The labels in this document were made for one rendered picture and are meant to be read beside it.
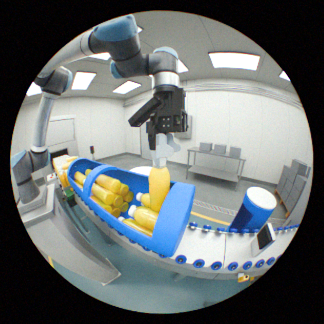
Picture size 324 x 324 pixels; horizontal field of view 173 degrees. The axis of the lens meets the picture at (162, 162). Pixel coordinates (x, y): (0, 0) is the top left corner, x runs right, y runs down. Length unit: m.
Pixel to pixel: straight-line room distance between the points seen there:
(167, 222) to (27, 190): 0.63
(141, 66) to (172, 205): 0.37
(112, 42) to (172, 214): 0.38
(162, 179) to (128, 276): 1.33
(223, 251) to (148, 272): 1.03
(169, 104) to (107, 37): 0.21
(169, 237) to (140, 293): 1.21
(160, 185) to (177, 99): 0.23
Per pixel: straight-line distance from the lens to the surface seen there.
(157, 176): 0.28
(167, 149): 0.24
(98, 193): 0.52
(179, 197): 0.27
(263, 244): 0.55
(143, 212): 0.35
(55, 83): 0.56
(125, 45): 0.24
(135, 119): 0.29
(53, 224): 0.60
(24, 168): 0.63
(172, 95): 0.26
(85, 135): 5.30
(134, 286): 1.43
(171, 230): 0.26
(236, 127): 3.46
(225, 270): 0.54
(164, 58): 0.31
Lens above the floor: 1.40
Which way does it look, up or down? 18 degrees down
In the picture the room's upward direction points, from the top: straight up
